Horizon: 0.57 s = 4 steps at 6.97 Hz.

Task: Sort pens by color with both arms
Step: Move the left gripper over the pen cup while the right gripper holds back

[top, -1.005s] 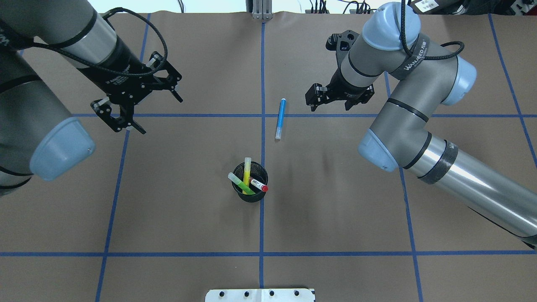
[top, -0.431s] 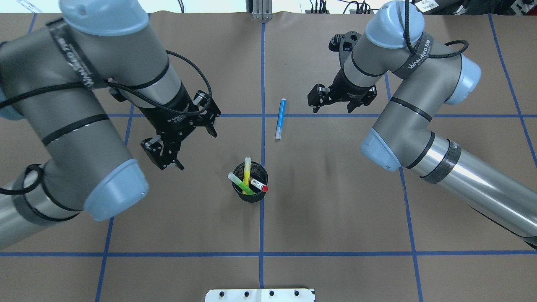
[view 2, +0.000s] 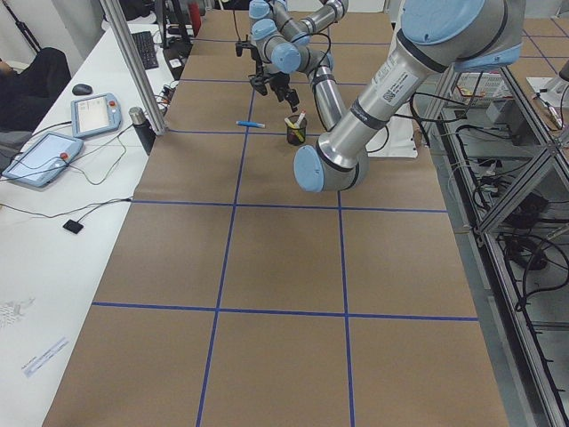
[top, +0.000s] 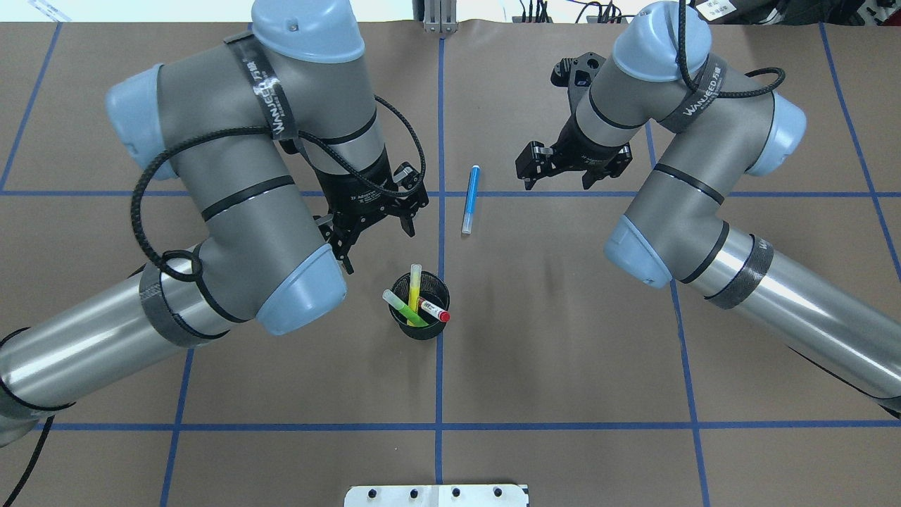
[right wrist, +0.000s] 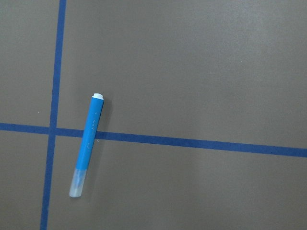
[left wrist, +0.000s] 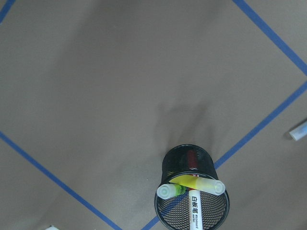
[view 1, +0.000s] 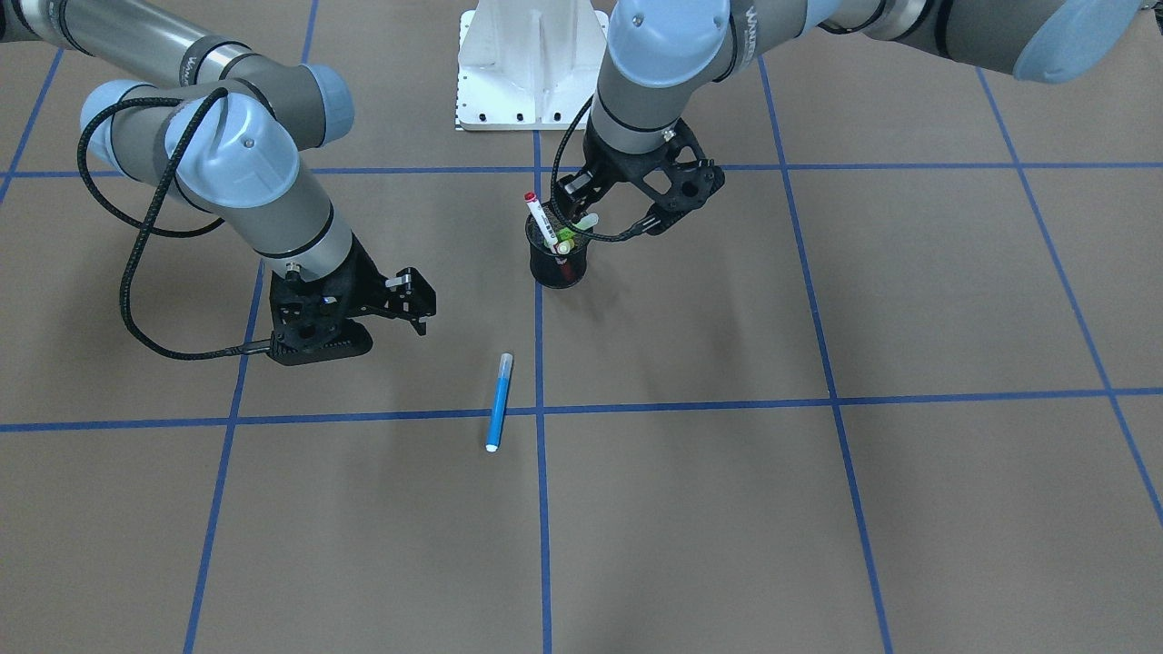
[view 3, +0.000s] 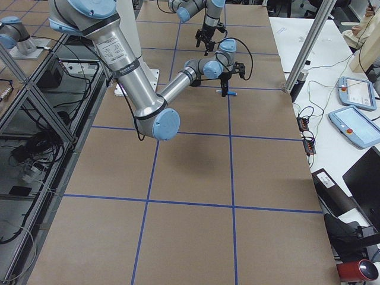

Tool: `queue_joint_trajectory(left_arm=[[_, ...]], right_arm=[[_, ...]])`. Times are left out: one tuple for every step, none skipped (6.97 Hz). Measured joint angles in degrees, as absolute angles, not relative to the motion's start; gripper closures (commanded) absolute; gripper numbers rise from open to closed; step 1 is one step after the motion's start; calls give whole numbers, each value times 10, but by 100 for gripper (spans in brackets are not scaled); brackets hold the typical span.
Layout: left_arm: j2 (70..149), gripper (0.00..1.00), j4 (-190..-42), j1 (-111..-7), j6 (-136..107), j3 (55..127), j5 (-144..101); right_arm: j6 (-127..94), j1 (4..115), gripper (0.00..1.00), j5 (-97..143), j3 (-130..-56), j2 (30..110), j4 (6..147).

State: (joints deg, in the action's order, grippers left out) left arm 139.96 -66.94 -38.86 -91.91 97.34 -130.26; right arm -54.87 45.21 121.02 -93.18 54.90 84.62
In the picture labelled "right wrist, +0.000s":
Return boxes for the blue highlighter pen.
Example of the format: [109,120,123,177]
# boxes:
[69,93,104,198]

